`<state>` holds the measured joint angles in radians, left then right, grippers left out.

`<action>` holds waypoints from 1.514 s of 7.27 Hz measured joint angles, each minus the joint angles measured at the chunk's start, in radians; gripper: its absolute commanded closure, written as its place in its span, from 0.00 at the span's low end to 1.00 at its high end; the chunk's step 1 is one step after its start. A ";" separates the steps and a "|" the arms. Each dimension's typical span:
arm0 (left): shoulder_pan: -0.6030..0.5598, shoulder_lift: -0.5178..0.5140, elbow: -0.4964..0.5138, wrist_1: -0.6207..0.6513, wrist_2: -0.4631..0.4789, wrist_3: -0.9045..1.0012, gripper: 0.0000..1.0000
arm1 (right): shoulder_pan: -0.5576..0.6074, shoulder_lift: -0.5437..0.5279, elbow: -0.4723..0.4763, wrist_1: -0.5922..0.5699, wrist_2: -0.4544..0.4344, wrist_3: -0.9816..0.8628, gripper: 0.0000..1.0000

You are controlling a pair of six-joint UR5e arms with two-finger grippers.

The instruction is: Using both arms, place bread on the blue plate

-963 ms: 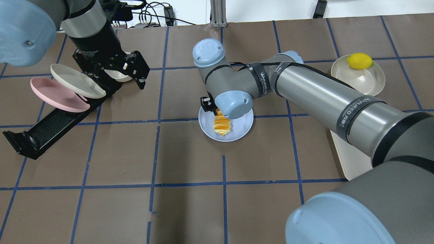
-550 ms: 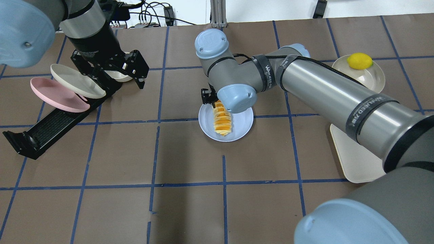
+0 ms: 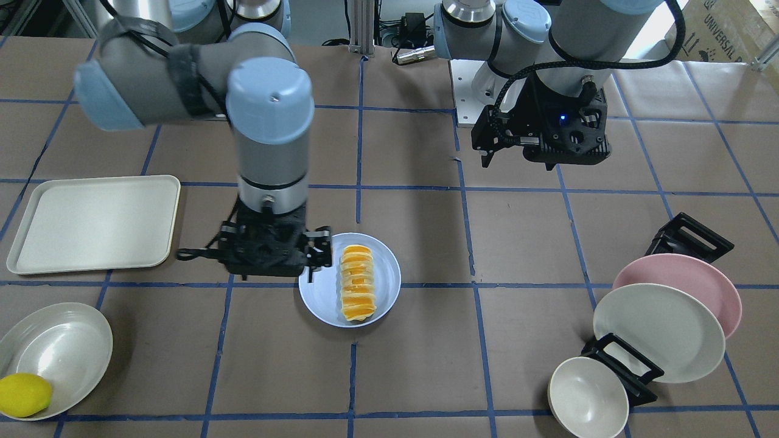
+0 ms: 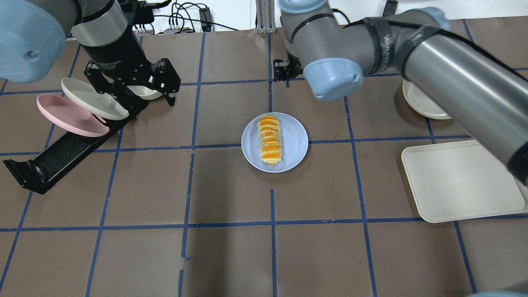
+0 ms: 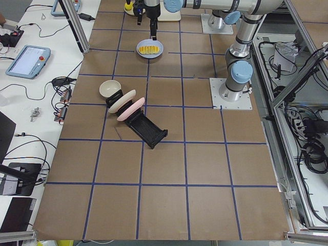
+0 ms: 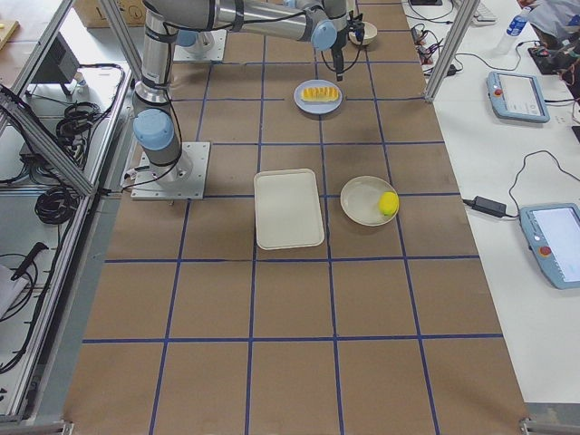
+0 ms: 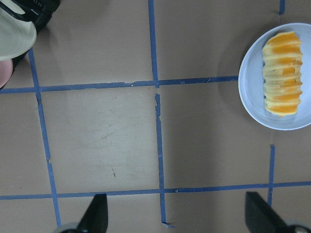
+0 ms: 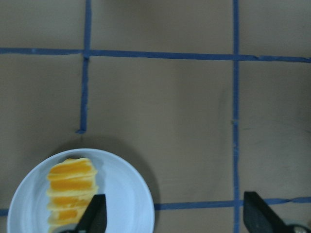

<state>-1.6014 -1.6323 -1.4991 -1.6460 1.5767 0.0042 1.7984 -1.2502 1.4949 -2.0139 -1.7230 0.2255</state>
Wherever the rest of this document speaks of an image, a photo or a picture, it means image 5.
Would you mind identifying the pink plate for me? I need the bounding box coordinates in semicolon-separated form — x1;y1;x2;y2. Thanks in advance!
117;97;145;121

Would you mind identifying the cream plate in rack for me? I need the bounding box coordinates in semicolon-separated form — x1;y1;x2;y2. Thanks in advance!
109;90;136;113

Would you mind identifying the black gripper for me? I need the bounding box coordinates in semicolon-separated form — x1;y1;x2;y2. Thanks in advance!
133;0;160;40

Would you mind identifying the blue teach pendant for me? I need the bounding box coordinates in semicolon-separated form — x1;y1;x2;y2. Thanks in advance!
5;45;51;79
51;0;83;16

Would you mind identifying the blue plate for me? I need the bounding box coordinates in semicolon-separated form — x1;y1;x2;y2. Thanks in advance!
136;39;163;59

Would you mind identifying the black monitor stand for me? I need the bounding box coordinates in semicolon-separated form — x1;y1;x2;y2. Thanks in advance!
1;162;42;196

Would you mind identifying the cream shallow dish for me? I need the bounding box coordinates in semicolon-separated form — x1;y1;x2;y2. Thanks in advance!
124;5;135;16

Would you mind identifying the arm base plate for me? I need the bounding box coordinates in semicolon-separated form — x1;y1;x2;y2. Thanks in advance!
200;13;234;35
210;78;253;111

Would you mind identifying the white rectangular tray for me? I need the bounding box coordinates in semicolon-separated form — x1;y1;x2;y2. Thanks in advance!
157;2;181;22

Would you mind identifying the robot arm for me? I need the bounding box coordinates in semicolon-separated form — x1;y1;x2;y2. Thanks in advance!
133;1;282;40
224;11;264;94

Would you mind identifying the yellow lemon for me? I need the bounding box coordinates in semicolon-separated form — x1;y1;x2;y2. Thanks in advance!
124;1;133;11

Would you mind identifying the black power adapter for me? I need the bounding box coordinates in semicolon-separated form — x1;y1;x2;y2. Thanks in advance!
78;13;95;21

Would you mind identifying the aluminium frame post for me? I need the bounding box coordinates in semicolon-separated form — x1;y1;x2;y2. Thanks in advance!
58;0;90;54

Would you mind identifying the cream bowl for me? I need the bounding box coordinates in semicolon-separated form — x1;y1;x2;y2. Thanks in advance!
99;80;121;98

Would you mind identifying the black cable bundle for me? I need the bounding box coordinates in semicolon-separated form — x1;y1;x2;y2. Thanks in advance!
298;117;328;177

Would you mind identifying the striped bread roll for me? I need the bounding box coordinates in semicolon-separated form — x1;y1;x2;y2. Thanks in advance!
138;45;160;55

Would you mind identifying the black plate rack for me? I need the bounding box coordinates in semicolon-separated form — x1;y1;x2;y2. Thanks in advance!
106;90;168;149

